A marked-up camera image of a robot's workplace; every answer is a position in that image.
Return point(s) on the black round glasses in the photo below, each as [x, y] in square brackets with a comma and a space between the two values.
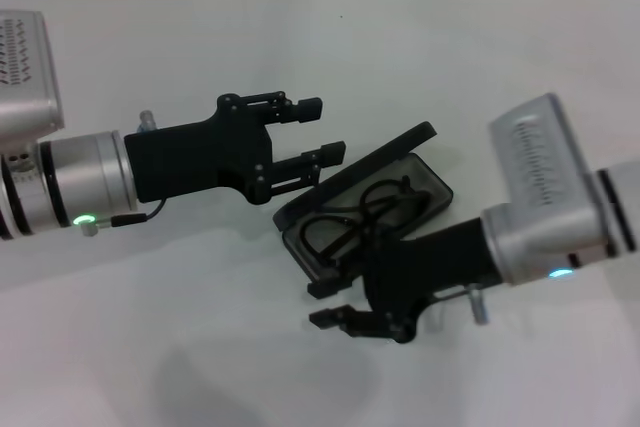
[366, 221]

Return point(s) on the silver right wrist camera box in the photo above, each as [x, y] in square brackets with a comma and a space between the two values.
[540, 162]

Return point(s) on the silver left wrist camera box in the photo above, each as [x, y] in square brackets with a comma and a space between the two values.
[25, 107]

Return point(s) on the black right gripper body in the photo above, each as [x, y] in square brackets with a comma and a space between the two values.
[430, 262]

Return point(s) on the black glasses case grey lining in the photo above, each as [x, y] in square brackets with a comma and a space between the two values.
[380, 154]

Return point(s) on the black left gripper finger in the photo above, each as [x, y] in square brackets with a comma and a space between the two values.
[334, 152]
[311, 109]

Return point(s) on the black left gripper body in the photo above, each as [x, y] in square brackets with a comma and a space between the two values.
[200, 157]

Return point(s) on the translucent left gripper plug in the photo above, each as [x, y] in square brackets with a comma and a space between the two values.
[147, 119]

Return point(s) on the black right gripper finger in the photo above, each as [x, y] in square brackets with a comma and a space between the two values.
[325, 288]
[325, 319]

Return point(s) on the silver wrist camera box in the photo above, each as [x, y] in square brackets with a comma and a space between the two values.
[25, 107]
[540, 162]

